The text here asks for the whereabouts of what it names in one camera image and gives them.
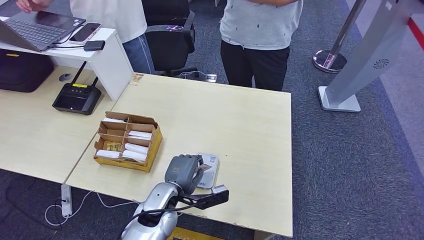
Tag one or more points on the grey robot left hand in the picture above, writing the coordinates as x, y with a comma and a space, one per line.
182, 170

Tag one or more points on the person's right hand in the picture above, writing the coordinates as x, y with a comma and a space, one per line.
31, 5

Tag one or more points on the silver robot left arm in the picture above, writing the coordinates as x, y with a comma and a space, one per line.
159, 198

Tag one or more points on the grey card reader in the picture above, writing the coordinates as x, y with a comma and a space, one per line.
212, 180

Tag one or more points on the white key card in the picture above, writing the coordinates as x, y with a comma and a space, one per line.
113, 120
139, 134
134, 156
136, 148
107, 154

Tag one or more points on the yellow card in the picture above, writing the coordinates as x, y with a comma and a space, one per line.
112, 146

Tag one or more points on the person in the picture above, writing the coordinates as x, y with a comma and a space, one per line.
261, 23
109, 16

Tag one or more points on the yellowish card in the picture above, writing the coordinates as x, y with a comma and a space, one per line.
136, 79

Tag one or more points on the grey laptop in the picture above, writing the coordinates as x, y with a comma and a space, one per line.
33, 31

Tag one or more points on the divided cardboard box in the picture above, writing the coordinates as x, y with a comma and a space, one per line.
153, 155

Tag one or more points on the smartphone with pink case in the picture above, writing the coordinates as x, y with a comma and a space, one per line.
84, 32

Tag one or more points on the black case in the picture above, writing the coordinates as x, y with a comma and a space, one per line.
23, 71

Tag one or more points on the small black box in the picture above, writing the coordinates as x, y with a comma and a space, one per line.
94, 45

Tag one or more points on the grey desk grommet cap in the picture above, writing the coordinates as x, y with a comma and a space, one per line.
65, 77

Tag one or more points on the white desk riser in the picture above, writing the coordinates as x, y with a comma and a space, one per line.
106, 63

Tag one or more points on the metal floor socket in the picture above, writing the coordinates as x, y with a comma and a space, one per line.
210, 78

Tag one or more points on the black controller with antennas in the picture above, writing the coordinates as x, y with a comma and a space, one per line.
76, 101

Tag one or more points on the white power strip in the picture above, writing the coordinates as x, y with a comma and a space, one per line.
66, 200

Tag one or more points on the black office chair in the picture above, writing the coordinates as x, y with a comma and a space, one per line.
169, 49

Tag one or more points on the silver kiosk stand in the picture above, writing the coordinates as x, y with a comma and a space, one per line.
364, 63

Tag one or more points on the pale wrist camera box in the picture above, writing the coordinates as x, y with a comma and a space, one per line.
219, 189

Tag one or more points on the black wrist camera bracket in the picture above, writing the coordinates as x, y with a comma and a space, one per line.
212, 200

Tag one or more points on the chrome stanchion post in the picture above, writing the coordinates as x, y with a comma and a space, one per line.
329, 59

